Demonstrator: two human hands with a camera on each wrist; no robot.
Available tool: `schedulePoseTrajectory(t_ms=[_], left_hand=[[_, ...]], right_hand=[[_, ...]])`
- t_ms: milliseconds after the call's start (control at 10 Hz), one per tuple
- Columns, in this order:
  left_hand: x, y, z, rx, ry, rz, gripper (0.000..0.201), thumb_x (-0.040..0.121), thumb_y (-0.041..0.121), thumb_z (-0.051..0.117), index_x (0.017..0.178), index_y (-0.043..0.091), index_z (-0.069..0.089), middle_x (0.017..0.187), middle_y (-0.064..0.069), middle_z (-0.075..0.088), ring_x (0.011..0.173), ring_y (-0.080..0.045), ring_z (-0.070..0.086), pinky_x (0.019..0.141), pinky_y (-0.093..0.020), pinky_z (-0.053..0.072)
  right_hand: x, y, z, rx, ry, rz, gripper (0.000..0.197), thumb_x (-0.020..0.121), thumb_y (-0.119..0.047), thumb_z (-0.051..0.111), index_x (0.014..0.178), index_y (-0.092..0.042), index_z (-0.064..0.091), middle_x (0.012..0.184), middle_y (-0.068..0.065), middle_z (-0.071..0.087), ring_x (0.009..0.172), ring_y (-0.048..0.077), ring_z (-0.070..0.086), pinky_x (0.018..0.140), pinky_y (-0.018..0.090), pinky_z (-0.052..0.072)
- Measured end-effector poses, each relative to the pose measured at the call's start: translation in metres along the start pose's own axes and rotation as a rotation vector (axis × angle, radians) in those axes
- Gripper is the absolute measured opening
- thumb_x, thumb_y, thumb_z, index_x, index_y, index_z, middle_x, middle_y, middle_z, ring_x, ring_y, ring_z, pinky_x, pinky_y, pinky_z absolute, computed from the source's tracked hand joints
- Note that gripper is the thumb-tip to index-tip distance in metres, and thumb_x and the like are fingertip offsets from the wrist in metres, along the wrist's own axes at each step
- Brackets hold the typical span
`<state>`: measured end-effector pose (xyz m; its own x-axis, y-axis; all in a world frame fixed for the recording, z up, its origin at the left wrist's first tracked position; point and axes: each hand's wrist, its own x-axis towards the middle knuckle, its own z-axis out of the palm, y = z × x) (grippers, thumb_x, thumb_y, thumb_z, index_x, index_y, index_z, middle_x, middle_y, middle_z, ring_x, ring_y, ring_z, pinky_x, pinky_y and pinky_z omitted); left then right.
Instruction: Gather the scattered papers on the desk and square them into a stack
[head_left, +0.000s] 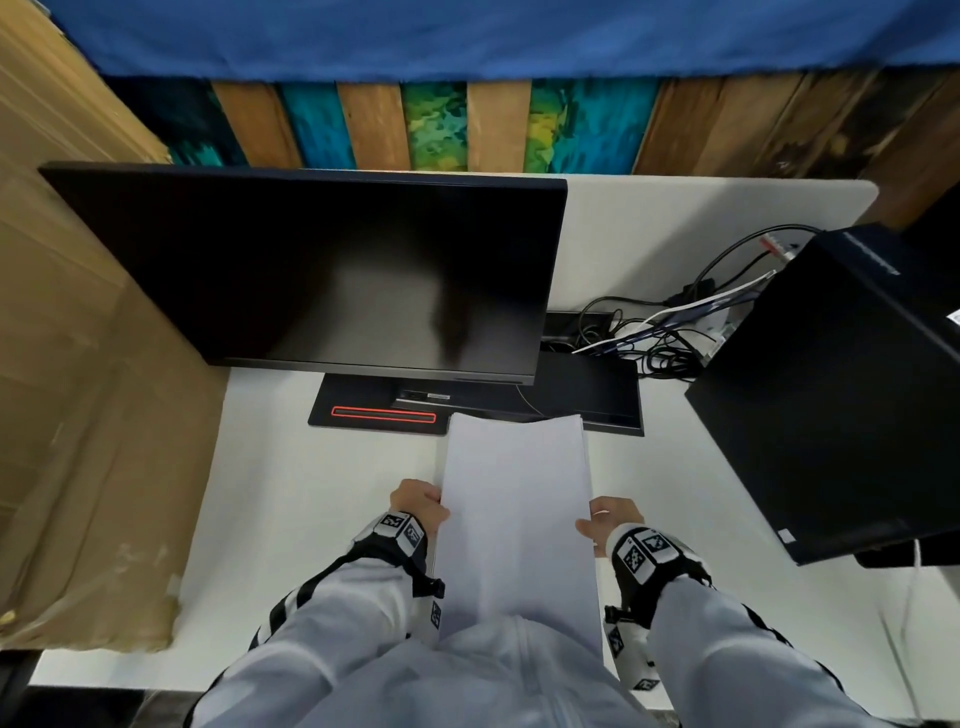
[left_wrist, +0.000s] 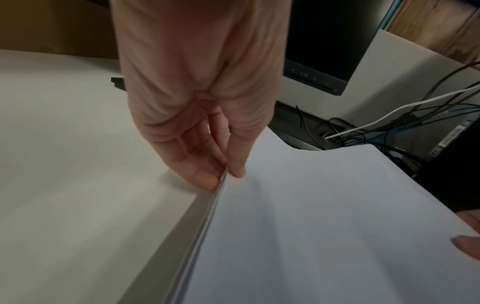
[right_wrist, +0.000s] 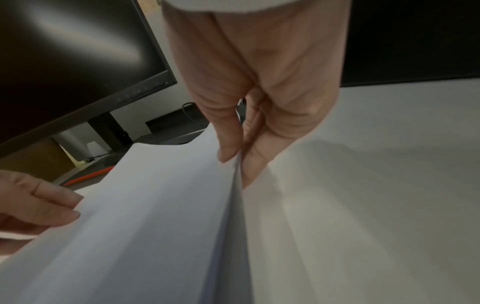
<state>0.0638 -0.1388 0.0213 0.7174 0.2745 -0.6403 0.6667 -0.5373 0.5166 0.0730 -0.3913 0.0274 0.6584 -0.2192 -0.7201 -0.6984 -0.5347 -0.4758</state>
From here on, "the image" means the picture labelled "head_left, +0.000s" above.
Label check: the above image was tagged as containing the person's right hand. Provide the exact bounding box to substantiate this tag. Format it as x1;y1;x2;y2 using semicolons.
575;495;647;558

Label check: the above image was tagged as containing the person's left hand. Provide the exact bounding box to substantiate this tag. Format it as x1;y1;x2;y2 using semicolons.
389;479;452;538

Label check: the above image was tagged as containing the white paper sheet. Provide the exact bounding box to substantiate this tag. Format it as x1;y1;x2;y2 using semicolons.
433;413;606;657

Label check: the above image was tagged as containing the person's right forearm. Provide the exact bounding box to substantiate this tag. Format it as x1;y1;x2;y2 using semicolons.
649;576;886;728

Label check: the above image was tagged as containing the person's left forearm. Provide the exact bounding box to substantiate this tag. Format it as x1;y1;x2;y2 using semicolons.
189;558;421;728

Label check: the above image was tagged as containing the black monitor stand base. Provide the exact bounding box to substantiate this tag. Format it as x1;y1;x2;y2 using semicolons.
308;351;647;438

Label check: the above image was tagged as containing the person's white hooded jacket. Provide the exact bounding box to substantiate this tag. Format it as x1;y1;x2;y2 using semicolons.
315;615;661;728

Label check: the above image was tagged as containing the white power strip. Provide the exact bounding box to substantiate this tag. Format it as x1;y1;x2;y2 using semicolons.
613;311;732;363

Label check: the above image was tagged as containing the black computer monitor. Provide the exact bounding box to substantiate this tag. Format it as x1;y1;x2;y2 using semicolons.
39;161;570;388

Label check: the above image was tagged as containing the black computer tower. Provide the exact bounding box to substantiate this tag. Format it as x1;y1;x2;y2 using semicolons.
683;223;960;568

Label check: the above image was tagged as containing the brown cardboard box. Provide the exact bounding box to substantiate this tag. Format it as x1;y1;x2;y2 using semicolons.
0;0;231;655

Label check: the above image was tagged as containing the painted wooden plank panel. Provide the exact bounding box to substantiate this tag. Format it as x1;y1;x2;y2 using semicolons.
105;66;960;230

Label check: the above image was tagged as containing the blue cloth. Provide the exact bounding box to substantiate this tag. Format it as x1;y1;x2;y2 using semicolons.
43;0;960;82

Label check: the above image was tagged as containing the tangle of black cables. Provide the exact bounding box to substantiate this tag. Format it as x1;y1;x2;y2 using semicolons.
541;223;826;385

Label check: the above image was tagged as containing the white and blue flat cable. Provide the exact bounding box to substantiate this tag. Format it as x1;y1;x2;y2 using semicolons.
571;270;778;355

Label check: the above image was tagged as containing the white hanging cable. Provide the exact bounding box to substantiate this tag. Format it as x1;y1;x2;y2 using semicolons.
897;538;925;680

